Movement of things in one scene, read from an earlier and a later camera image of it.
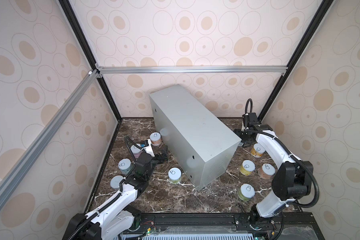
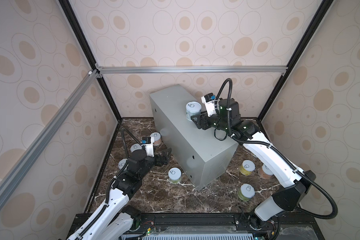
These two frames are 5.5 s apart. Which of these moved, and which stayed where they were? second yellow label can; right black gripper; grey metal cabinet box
Moved: right black gripper
Stayed: second yellow label can; grey metal cabinet box
